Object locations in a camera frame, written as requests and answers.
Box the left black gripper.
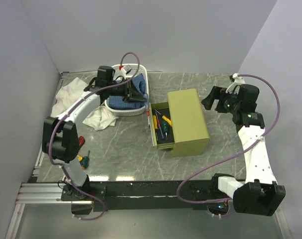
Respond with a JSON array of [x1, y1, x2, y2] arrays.
[[107, 78, 147, 104]]

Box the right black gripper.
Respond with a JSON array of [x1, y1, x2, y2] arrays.
[[201, 86, 241, 114]]

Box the yellow short screwdriver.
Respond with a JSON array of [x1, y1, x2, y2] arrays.
[[152, 115, 158, 141]]

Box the blue red handled screwdriver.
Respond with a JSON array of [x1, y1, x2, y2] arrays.
[[156, 115, 165, 140]]

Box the yellow precision screwdriver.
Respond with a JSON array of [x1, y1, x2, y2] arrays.
[[155, 109, 172, 126]]

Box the green handled screwdriver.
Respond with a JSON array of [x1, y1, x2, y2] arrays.
[[162, 120, 169, 139]]

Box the white cloth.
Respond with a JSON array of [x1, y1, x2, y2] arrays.
[[51, 77, 118, 131]]

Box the olive green metal drawer box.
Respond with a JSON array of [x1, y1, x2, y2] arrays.
[[167, 89, 210, 157]]

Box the orange handled pliers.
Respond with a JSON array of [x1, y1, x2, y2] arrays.
[[77, 155, 83, 162]]

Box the stubby green screwdriver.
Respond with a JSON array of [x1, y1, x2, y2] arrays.
[[80, 151, 90, 169]]

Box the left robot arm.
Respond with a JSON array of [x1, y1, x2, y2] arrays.
[[42, 64, 148, 200]]

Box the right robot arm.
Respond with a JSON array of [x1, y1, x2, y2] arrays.
[[201, 84, 286, 216]]

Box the blue checkered cloth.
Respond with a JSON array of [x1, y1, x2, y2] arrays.
[[107, 74, 146, 110]]

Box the white plastic perforated basket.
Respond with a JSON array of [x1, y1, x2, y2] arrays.
[[104, 63, 149, 117]]

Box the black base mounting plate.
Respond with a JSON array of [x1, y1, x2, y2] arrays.
[[61, 180, 228, 216]]

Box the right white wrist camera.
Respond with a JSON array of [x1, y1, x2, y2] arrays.
[[226, 73, 245, 94]]

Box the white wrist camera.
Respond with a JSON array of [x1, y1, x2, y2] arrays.
[[226, 73, 245, 94], [119, 65, 132, 77]]

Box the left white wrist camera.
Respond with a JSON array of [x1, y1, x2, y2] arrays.
[[119, 65, 132, 77]]

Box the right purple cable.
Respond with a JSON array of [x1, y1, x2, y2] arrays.
[[176, 73, 280, 218]]

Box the purple cable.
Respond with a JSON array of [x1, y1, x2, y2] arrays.
[[48, 51, 141, 222], [176, 73, 280, 218]]

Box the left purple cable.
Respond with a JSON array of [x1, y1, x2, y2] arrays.
[[48, 51, 141, 222]]

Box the aluminium frame rail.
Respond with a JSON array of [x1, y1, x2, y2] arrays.
[[15, 181, 281, 205]]

